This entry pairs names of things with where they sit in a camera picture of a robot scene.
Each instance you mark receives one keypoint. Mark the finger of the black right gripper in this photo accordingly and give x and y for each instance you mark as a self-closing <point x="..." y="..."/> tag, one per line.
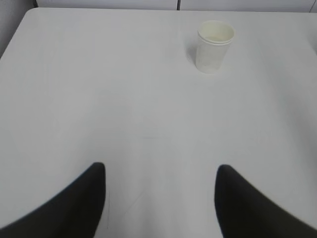
<point x="244" y="212"/>

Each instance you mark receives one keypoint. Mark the white paper cup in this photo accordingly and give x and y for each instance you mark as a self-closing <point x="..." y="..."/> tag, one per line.
<point x="214" y="40"/>

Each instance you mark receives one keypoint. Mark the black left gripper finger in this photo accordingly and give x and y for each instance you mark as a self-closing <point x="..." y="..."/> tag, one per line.
<point x="73" y="213"/>

